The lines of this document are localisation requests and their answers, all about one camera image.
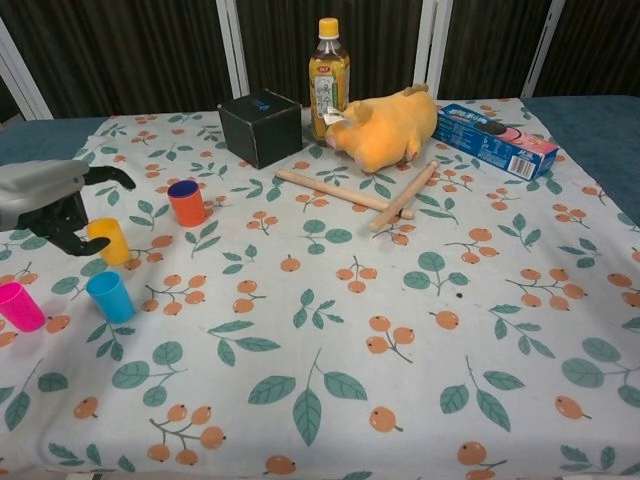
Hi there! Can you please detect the yellow plastic cup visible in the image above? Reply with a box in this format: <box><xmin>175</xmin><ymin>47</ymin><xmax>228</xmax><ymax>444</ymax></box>
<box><xmin>87</xmin><ymin>217</ymin><xmax>132</xmax><ymax>267</ymax></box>

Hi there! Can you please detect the pink plastic cup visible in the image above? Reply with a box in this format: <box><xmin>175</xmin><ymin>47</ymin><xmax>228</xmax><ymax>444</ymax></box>
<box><xmin>0</xmin><ymin>281</ymin><xmax>48</xmax><ymax>333</ymax></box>

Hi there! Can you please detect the dark folding screen panel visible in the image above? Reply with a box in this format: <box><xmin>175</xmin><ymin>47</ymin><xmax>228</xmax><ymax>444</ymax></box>
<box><xmin>229</xmin><ymin>0</ymin><xmax>441</xmax><ymax>102</ymax></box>
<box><xmin>434</xmin><ymin>0</ymin><xmax>556</xmax><ymax>100</ymax></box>
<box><xmin>534</xmin><ymin>0</ymin><xmax>640</xmax><ymax>99</ymax></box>
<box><xmin>0</xmin><ymin>0</ymin><xmax>241</xmax><ymax>121</ymax></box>

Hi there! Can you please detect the yellow-capped tea bottle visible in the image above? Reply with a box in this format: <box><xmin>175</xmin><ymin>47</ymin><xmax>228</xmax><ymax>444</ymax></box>
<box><xmin>308</xmin><ymin>17</ymin><xmax>352</xmax><ymax>148</ymax></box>

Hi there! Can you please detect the black cardboard box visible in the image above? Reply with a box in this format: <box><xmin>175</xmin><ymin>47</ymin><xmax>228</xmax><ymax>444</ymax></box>
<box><xmin>217</xmin><ymin>88</ymin><xmax>304</xmax><ymax>172</ymax></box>

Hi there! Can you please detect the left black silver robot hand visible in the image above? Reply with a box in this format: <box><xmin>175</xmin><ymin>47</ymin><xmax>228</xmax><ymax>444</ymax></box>
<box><xmin>0</xmin><ymin>159</ymin><xmax>137</xmax><ymax>258</ymax></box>

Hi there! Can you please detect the floral tablecloth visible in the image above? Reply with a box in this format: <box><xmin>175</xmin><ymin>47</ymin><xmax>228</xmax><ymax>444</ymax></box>
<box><xmin>0</xmin><ymin>97</ymin><xmax>640</xmax><ymax>480</ymax></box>

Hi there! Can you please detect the yellow plush toy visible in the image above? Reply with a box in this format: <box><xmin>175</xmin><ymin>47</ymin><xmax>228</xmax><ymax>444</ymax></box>
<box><xmin>324</xmin><ymin>83</ymin><xmax>440</xmax><ymax>175</ymax></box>

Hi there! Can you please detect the light blue plastic cup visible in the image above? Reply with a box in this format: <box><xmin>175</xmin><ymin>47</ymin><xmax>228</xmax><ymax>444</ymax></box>
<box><xmin>85</xmin><ymin>271</ymin><xmax>137</xmax><ymax>325</ymax></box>

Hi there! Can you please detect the long wooden stick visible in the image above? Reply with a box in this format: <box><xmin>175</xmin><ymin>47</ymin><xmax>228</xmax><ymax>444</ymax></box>
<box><xmin>277</xmin><ymin>169</ymin><xmax>417</xmax><ymax>221</ymax></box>

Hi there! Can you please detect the teal blue table cover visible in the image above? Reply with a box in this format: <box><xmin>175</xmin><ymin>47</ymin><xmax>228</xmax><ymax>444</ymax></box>
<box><xmin>0</xmin><ymin>94</ymin><xmax>640</xmax><ymax>226</ymax></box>

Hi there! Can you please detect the short wooden stick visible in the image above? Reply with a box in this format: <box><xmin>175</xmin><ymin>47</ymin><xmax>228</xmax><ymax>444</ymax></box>
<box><xmin>369</xmin><ymin>159</ymin><xmax>441</xmax><ymax>233</ymax></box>

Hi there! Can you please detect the orange plastic cup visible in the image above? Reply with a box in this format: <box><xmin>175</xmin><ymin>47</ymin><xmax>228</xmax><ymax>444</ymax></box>
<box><xmin>166</xmin><ymin>180</ymin><xmax>208</xmax><ymax>229</ymax></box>

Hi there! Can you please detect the blue cookie box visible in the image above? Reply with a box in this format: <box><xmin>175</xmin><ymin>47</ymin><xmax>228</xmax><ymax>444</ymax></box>
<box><xmin>432</xmin><ymin>103</ymin><xmax>561</xmax><ymax>182</ymax></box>

